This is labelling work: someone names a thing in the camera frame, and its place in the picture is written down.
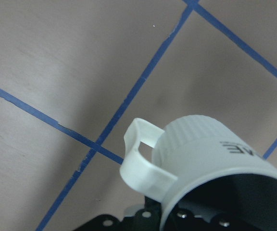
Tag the white cup with handle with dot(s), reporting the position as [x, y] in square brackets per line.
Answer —
[197, 161]

